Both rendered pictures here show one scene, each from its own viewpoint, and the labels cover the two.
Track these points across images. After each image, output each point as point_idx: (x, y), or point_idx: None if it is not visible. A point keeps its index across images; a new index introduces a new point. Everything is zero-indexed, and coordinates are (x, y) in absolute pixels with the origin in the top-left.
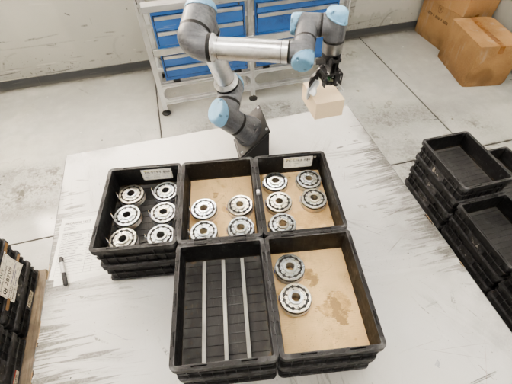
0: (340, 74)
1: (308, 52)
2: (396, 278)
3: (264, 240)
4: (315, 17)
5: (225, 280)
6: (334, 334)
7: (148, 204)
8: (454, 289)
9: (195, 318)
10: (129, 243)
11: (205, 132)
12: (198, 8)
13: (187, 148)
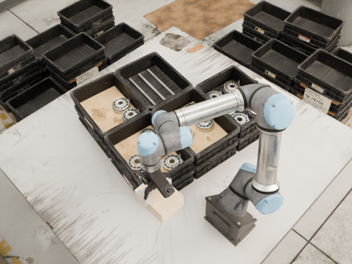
0: (139, 170)
1: (156, 114)
2: (69, 167)
3: (149, 107)
4: (165, 132)
5: (162, 98)
6: (96, 103)
7: (243, 113)
8: (32, 177)
9: (165, 81)
10: (226, 86)
11: (291, 222)
12: (266, 94)
13: (287, 194)
